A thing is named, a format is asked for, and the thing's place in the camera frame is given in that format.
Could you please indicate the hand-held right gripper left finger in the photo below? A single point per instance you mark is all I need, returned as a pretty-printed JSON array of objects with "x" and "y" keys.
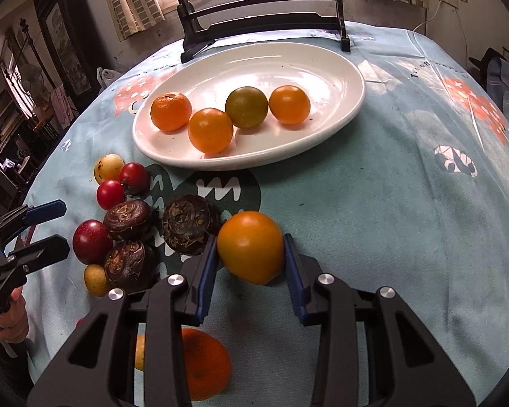
[{"x": 205, "y": 282}]

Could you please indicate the greenish orange tangerine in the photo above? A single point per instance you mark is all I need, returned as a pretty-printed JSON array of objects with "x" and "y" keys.
[{"x": 246, "y": 107}]

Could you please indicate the white plastic bag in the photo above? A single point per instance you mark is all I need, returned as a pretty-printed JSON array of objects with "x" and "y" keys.
[{"x": 107, "y": 77}]

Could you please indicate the black wooden screen stand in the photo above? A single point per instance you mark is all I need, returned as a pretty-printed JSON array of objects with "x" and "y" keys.
[{"x": 203, "y": 29}]

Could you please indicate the bumpy orange mandarin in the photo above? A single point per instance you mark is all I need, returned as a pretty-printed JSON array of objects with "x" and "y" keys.
[{"x": 171, "y": 111}]

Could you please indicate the light blue printed tablecloth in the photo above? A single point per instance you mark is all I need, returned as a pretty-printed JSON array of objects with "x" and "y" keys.
[{"x": 364, "y": 220}]

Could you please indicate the large smooth orange tangerine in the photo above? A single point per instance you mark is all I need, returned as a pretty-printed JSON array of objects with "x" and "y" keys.
[{"x": 250, "y": 246}]

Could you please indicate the small yellow fruit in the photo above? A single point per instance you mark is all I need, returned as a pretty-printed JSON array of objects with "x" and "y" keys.
[
  {"x": 140, "y": 352},
  {"x": 94, "y": 280},
  {"x": 108, "y": 166}
]

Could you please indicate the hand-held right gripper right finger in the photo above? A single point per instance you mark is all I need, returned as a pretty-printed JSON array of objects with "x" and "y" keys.
[{"x": 295, "y": 282}]

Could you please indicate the dark brown water chestnut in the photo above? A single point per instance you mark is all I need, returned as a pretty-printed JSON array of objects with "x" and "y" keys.
[
  {"x": 125, "y": 265},
  {"x": 188, "y": 224},
  {"x": 127, "y": 219}
]

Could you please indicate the dark framed painting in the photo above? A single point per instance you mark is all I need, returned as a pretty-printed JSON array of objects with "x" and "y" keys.
[{"x": 63, "y": 38}]

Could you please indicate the wooden bookshelf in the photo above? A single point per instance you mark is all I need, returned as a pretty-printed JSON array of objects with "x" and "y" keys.
[{"x": 0, "y": 127}]

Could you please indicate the person's left hand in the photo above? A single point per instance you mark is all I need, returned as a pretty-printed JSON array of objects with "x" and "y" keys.
[{"x": 13, "y": 320}]

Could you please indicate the dark clothing pile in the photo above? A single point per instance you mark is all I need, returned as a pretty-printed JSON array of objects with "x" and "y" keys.
[{"x": 500, "y": 84}]

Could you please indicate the white oval plate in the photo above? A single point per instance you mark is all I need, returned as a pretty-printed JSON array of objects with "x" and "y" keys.
[{"x": 280, "y": 68}]

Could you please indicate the large red cherry tomato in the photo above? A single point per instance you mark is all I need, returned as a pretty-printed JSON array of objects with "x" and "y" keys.
[{"x": 92, "y": 241}]

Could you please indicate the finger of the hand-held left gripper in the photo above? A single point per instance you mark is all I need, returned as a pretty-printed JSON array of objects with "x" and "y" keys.
[
  {"x": 46, "y": 210},
  {"x": 42, "y": 252}
]

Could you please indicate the standing electric fan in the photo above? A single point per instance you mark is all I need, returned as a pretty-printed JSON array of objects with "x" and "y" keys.
[{"x": 30, "y": 82}]

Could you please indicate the deep orange mandarin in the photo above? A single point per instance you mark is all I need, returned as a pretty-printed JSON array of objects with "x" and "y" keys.
[{"x": 205, "y": 364}]

